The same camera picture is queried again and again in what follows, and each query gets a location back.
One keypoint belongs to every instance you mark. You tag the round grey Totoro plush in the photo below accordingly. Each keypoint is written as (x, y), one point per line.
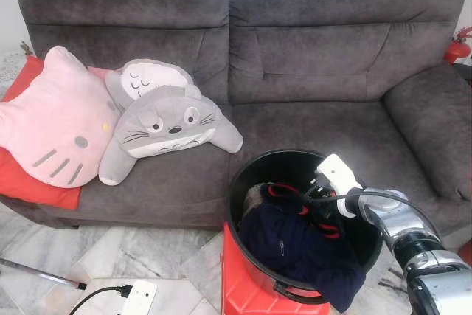
(144, 79)

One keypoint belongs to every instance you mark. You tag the red fire extinguisher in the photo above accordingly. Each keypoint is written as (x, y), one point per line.
(457, 46)

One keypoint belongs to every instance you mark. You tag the navy knit sweater red trim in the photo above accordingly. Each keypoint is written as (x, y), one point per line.
(295, 248)

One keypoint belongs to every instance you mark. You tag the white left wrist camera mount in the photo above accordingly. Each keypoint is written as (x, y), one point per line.
(138, 298)

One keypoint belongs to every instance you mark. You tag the black plastic bucket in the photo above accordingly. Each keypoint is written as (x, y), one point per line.
(287, 166)

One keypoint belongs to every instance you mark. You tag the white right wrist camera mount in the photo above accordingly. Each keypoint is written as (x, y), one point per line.
(341, 178)

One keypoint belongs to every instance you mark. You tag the pink cat face cushion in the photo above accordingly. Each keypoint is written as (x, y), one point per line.
(55, 123)

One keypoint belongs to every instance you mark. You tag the dark grey sofa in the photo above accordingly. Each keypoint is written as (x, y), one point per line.
(332, 57)

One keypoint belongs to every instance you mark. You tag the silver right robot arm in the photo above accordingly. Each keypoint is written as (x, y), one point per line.
(413, 241)

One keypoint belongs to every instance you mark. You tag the flat grey Totoro plush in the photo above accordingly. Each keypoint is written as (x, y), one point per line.
(173, 127)

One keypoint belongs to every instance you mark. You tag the red plastic stool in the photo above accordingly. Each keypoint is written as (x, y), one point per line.
(243, 285)

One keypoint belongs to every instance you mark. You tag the white lace cloth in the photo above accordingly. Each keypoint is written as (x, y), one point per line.
(9, 64)

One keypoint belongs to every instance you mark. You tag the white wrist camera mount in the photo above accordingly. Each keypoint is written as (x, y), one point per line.
(341, 178)
(138, 298)

